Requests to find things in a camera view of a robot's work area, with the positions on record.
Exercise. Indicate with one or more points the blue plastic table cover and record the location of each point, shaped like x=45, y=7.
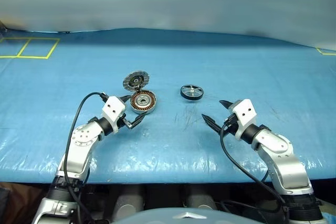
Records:
x=168, y=64

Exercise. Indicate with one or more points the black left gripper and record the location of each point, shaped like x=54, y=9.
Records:
x=124, y=123

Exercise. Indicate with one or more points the yellow tape corner mark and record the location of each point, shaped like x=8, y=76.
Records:
x=323, y=52

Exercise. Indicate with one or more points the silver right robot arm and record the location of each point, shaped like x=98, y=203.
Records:
x=283, y=161

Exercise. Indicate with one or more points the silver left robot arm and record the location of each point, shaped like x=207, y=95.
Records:
x=81, y=140

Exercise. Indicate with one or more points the black spoked wheel ring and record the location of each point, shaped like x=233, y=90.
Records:
x=191, y=92

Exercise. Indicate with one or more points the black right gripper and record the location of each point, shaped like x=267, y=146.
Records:
x=231, y=125

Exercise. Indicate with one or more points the small black clip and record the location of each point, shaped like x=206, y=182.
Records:
x=64, y=32

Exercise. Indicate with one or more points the motor stator with copper windings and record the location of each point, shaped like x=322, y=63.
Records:
x=144, y=102

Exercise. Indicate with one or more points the silver finned rotor disc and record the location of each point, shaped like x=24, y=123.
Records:
x=136, y=78

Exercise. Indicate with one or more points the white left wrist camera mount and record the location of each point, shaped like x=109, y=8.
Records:
x=113, y=108

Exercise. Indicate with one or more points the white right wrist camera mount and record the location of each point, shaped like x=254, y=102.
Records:
x=245, y=115

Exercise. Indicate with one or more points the dark grey rounded shape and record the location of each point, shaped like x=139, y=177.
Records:
x=128, y=197
x=200, y=196

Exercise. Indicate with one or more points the grey robot torso with emblem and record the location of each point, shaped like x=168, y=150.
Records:
x=168, y=216

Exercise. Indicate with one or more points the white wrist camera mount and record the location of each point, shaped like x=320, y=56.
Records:
x=245, y=115
x=113, y=108

